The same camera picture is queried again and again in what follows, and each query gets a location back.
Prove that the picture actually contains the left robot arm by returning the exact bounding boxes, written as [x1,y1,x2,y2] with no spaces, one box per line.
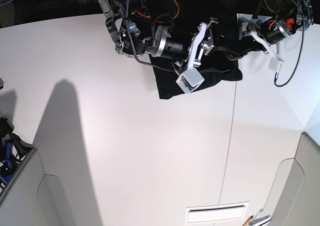
[240,0,314,55]

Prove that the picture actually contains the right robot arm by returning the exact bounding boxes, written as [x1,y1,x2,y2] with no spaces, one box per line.
[97,0,242,81]

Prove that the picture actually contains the grey right chair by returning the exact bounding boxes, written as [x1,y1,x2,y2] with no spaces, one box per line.
[261,133,320,226]

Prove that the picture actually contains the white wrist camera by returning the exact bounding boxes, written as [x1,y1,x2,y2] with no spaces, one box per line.
[268,57,286,73]
[175,68,205,94]

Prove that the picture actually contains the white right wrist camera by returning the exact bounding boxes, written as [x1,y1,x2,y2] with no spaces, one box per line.
[175,68,205,94]

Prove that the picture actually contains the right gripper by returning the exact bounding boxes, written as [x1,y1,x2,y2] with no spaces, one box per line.
[173,17,243,74]

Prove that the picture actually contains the grey metal tool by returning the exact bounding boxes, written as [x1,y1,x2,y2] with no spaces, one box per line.
[248,215,271,226]

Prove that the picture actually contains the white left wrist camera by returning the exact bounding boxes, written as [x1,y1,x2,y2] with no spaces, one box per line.
[268,57,286,73]

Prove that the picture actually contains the black thin rod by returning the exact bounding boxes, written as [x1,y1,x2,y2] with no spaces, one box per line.
[189,205,246,212]

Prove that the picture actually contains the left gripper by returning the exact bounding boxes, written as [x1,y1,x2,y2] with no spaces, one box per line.
[239,18,285,60]

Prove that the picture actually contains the blue black tool pile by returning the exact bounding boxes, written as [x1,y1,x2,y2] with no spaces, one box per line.
[0,117,34,191]

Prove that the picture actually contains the yellow handled tool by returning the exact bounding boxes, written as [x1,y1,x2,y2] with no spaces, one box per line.
[242,216,254,226]

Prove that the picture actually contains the black T-shirt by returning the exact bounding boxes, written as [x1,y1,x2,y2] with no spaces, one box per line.
[150,2,243,100]

